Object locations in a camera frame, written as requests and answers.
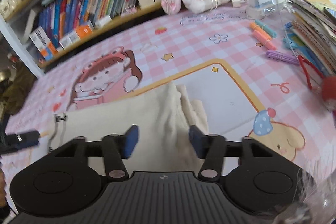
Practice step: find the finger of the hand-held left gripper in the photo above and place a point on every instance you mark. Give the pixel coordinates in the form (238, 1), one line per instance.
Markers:
(26, 138)

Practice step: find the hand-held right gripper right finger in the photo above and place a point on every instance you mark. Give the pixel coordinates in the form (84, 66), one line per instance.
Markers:
(197, 141)

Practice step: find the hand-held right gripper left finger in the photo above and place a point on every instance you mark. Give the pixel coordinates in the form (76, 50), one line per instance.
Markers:
(131, 140)

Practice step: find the cream t-shirt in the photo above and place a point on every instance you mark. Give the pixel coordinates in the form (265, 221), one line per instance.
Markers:
(157, 113)

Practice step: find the brown cloth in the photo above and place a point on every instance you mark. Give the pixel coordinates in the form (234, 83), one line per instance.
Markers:
(15, 90)

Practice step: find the white orange upright box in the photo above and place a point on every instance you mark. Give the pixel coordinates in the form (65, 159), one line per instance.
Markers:
(43, 43)

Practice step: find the wooden white bookshelf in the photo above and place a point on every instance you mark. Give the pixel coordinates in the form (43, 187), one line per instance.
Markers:
(15, 40)

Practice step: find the white orange long box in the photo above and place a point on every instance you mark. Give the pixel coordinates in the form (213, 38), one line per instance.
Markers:
(76, 35)

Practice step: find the purple stick bundle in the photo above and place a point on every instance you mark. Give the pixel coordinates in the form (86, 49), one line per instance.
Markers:
(282, 56)

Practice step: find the white charger adapter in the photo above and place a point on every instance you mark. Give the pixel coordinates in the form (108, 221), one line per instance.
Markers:
(103, 21)

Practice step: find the orange stick bundle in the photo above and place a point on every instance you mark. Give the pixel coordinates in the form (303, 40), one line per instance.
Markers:
(262, 35)

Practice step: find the pale fluffy fur trim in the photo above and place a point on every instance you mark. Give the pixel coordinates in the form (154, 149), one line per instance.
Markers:
(315, 187)

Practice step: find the pink binder clips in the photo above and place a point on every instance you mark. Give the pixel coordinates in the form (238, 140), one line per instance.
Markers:
(130, 8)

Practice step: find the teal stick bundle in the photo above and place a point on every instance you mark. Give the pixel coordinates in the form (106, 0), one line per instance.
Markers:
(266, 27)

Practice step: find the cream pearl handbag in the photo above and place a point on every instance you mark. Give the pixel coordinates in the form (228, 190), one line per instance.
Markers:
(9, 2)

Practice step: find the blue plastic clip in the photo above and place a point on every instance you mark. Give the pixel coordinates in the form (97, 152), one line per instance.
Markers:
(291, 39)

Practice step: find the row of colourful books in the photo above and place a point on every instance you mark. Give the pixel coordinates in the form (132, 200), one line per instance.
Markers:
(92, 3)

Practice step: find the small white plug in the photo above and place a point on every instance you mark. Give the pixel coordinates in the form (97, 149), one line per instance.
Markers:
(237, 2)

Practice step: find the clear box on white base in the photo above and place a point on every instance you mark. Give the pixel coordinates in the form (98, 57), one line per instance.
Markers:
(265, 3)

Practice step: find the stack of notebooks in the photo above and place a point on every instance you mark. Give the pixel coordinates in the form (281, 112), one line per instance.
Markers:
(312, 27)

